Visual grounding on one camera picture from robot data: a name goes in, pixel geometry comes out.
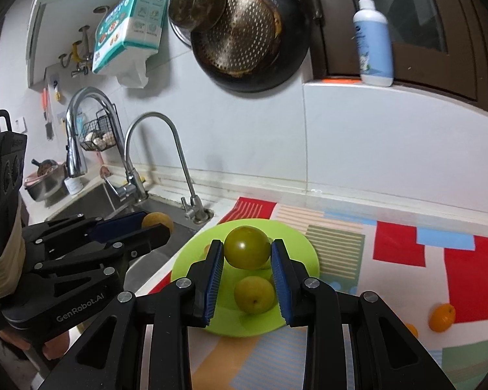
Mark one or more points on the brown kiwi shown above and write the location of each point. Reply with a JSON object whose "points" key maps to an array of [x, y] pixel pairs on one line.
{"points": [[158, 221]]}

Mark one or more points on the black wok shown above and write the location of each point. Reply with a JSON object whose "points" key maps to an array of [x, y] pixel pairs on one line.
{"points": [[295, 44]]}

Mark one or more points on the small white cup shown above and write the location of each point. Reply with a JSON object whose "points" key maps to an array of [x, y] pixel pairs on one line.
{"points": [[74, 185]]}

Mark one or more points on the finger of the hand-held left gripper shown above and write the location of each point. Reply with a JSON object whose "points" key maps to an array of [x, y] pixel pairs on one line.
{"points": [[146, 239], [118, 224]]}

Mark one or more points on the white wall socket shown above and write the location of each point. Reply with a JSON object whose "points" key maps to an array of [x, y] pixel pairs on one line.
{"points": [[20, 122]]}

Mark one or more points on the small dark green fruit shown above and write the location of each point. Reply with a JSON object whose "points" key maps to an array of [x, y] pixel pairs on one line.
{"points": [[247, 248]]}

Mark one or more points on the steel bowl with dishes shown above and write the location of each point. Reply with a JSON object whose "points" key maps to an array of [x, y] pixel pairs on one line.
{"points": [[44, 183]]}

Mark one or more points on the colourful patchwork tablecloth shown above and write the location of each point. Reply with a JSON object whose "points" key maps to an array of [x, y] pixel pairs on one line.
{"points": [[390, 276]]}

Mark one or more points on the large chrome faucet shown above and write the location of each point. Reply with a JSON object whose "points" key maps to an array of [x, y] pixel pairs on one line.
{"points": [[75, 146]]}

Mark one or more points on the green plate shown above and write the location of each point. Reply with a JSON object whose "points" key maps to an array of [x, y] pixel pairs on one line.
{"points": [[227, 321]]}

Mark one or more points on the large yellow-green pear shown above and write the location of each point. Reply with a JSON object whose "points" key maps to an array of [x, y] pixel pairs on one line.
{"points": [[254, 294]]}

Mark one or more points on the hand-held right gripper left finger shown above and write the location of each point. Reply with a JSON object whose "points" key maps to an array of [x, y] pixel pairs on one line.
{"points": [[214, 280]]}

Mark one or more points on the stainless steel sink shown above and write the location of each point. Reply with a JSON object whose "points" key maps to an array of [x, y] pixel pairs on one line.
{"points": [[93, 203]]}

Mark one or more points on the dark wooden window frame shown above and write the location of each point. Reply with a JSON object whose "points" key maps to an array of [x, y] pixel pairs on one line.
{"points": [[451, 73]]}

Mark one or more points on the thin gooseneck faucet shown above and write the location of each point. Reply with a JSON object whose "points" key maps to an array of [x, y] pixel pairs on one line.
{"points": [[179, 150]]}

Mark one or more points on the orange mandarin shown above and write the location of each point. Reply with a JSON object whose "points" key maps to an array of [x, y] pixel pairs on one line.
{"points": [[442, 317], [411, 330]]}

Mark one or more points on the perforated brass strainer pan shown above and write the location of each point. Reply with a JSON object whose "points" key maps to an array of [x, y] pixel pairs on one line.
{"points": [[244, 36]]}

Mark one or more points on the person's left hand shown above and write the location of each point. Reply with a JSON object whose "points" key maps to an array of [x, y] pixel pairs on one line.
{"points": [[57, 347]]}

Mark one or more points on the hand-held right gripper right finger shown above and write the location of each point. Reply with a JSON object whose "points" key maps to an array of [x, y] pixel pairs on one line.
{"points": [[279, 284]]}

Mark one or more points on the paper towel pack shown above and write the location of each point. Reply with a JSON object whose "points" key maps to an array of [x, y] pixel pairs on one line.
{"points": [[130, 24]]}

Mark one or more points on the small brass ladle pot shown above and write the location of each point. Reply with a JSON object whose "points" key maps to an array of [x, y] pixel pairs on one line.
{"points": [[195, 6]]}

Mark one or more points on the white pump soap bottle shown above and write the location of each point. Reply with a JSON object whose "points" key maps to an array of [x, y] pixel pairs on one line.
{"points": [[374, 48]]}

